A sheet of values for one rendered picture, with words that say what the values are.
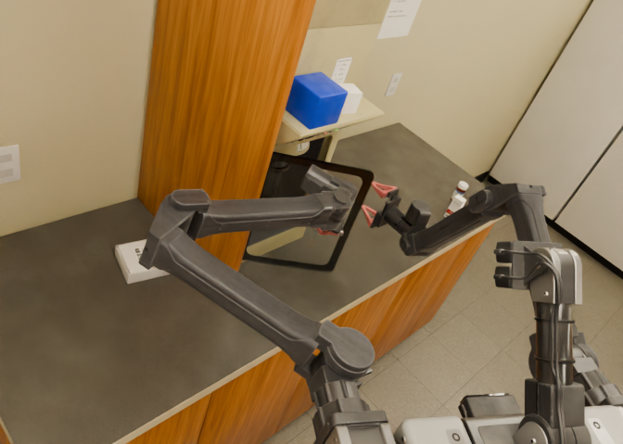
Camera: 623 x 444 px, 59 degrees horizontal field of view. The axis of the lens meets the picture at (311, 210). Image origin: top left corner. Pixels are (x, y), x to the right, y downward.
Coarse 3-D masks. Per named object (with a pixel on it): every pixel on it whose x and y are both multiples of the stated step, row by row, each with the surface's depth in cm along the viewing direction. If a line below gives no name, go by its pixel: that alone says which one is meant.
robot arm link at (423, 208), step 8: (416, 200) 161; (424, 200) 162; (416, 208) 158; (424, 208) 159; (408, 216) 161; (416, 216) 158; (424, 216) 157; (416, 224) 158; (424, 224) 159; (408, 232) 161; (416, 232) 161; (400, 240) 161; (408, 240) 158; (408, 248) 157
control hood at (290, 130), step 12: (360, 108) 146; (372, 108) 148; (288, 120) 131; (348, 120) 139; (360, 120) 142; (288, 132) 130; (300, 132) 128; (312, 132) 130; (324, 132) 135; (276, 144) 134
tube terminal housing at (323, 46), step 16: (320, 32) 127; (336, 32) 131; (352, 32) 136; (368, 32) 140; (304, 48) 127; (320, 48) 131; (336, 48) 135; (352, 48) 140; (368, 48) 144; (304, 64) 131; (320, 64) 135; (352, 64) 144; (352, 80) 149; (288, 144) 147; (336, 144) 164
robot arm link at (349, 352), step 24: (168, 216) 92; (192, 216) 96; (168, 240) 89; (192, 240) 92; (144, 264) 91; (168, 264) 90; (192, 264) 88; (216, 264) 90; (216, 288) 88; (240, 288) 89; (240, 312) 88; (264, 312) 87; (288, 312) 89; (264, 336) 89; (288, 336) 87; (312, 336) 86; (336, 336) 86; (360, 336) 88; (312, 360) 92; (336, 360) 84; (360, 360) 85
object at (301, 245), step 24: (288, 168) 144; (336, 168) 145; (264, 192) 148; (288, 192) 149; (360, 192) 151; (264, 240) 160; (288, 240) 161; (312, 240) 161; (336, 240) 162; (288, 264) 167; (312, 264) 168
